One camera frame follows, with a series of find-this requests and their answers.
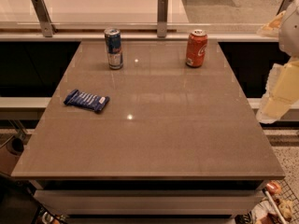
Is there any wire basket with snacks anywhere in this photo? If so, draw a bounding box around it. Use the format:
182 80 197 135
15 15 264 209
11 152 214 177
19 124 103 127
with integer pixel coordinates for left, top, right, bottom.
249 180 299 224

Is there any left metal railing bracket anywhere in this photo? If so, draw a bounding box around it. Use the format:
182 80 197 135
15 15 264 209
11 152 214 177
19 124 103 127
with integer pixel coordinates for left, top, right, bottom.
31 0 56 37

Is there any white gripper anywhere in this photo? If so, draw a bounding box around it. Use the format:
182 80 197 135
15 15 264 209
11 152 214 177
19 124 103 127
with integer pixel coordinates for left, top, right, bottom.
256 0 299 124

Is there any red coke can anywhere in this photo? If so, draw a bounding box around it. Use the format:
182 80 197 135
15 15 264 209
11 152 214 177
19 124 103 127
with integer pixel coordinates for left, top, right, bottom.
186 29 207 68

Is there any metal railing bracket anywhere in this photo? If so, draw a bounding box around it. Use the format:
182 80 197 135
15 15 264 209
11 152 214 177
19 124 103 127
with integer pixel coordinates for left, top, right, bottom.
157 0 168 37
31 0 56 37
277 0 294 14

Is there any right metal railing bracket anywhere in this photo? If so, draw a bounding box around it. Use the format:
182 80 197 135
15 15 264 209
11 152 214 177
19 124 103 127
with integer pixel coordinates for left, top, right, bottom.
277 0 294 14

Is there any dark round stool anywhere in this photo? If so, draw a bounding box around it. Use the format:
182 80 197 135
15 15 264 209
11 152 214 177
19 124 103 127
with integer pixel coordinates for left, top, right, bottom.
7 137 24 156

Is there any middle metal railing bracket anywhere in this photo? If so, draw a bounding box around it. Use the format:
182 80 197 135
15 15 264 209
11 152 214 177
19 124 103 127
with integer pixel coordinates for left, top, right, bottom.
157 0 168 37

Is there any blue rxbar blueberry wrapper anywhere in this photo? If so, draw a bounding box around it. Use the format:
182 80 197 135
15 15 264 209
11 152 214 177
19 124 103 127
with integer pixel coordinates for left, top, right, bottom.
64 89 110 113

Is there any blue red bull can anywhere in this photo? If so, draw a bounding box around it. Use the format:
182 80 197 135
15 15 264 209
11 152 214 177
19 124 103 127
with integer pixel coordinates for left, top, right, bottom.
104 28 123 70

